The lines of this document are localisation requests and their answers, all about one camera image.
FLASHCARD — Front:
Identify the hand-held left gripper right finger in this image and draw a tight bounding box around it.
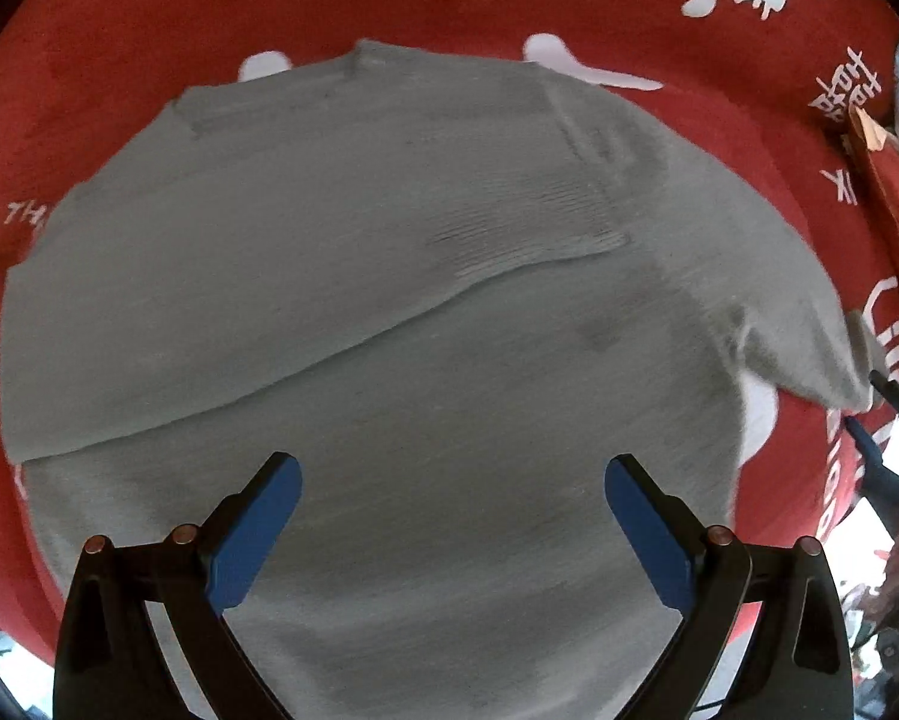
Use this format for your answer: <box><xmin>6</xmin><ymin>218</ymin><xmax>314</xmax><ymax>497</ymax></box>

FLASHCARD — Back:
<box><xmin>603</xmin><ymin>454</ymin><xmax>856</xmax><ymax>720</ymax></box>

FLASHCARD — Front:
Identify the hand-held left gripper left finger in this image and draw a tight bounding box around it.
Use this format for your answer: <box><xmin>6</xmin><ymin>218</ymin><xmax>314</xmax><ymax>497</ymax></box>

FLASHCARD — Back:
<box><xmin>53</xmin><ymin>452</ymin><xmax>304</xmax><ymax>720</ymax></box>

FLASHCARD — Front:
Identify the grey knit sweater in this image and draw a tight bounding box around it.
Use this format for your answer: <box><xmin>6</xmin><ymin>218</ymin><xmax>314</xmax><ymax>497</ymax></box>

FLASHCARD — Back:
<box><xmin>0</xmin><ymin>39</ymin><xmax>874</xmax><ymax>720</ymax></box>

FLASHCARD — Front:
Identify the red paper envelope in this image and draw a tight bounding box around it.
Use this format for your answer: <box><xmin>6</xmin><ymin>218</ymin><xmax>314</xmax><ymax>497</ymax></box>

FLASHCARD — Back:
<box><xmin>843</xmin><ymin>105</ymin><xmax>899</xmax><ymax>316</ymax></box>

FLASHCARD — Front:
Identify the red printed blanket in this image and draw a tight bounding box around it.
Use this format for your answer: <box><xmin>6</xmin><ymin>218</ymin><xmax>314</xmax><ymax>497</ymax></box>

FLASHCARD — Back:
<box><xmin>0</xmin><ymin>0</ymin><xmax>899</xmax><ymax>720</ymax></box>

